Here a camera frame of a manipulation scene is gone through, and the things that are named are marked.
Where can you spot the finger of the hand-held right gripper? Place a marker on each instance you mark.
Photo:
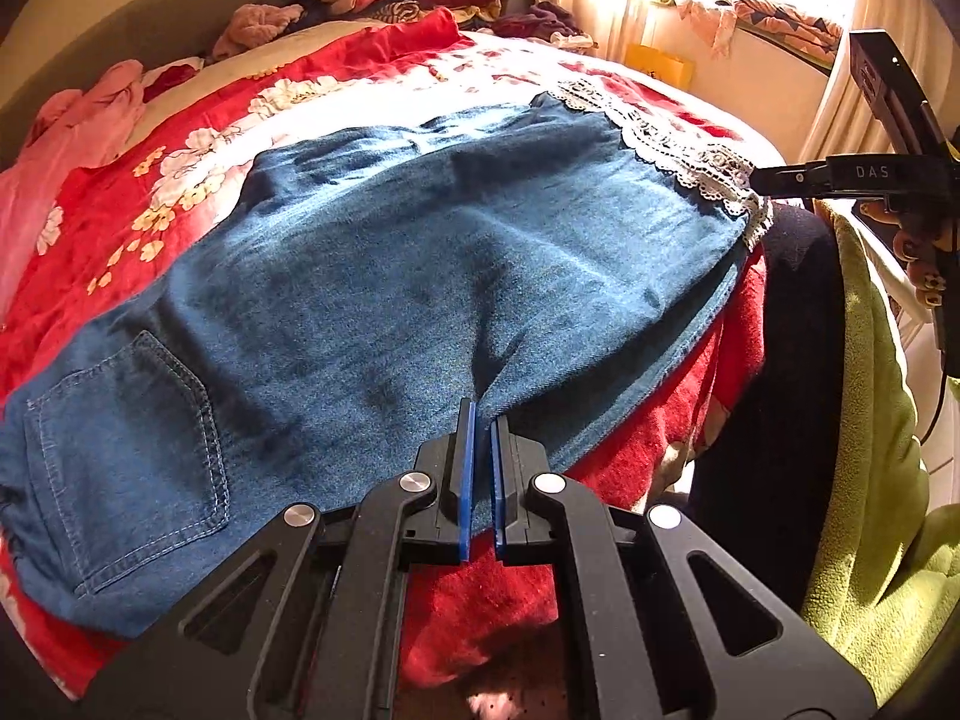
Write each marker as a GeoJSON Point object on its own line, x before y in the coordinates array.
{"type": "Point", "coordinates": [791, 178]}

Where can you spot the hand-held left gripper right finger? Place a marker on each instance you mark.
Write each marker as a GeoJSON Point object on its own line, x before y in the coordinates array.
{"type": "Point", "coordinates": [498, 495]}

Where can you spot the blue denim pants lace hem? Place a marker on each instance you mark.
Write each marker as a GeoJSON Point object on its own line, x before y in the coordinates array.
{"type": "Point", "coordinates": [390, 262]}

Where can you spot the pink fuzzy cloth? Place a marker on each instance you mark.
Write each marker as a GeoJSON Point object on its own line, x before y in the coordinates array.
{"type": "Point", "coordinates": [255, 26]}

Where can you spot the person's right hand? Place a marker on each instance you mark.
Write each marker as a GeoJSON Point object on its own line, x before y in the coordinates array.
{"type": "Point", "coordinates": [911, 251]}

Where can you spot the purple cloth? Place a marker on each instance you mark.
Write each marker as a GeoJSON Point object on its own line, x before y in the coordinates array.
{"type": "Point", "coordinates": [544, 19]}

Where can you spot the green fleece garment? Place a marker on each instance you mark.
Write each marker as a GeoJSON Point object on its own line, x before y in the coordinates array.
{"type": "Point", "coordinates": [870, 465]}

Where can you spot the patterned pink cloth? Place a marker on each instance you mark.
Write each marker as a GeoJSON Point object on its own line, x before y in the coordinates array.
{"type": "Point", "coordinates": [757, 15]}

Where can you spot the pink quilt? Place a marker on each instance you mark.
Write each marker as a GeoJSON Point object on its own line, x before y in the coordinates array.
{"type": "Point", "coordinates": [45, 165]}

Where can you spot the dark red cloth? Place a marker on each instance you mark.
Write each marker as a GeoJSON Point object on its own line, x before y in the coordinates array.
{"type": "Point", "coordinates": [172, 77]}

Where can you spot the yellow box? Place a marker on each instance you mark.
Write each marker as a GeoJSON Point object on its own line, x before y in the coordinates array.
{"type": "Point", "coordinates": [660, 64]}

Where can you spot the grey headboard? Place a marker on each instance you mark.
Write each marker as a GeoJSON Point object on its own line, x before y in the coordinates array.
{"type": "Point", "coordinates": [97, 15]}

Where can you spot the beige bed sheet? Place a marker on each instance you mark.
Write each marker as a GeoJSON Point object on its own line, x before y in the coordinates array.
{"type": "Point", "coordinates": [187, 82]}

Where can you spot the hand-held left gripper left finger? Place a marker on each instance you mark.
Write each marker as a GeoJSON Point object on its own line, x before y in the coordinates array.
{"type": "Point", "coordinates": [466, 480]}

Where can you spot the red floral blanket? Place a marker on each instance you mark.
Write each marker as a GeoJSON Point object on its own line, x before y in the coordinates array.
{"type": "Point", "coordinates": [97, 217]}

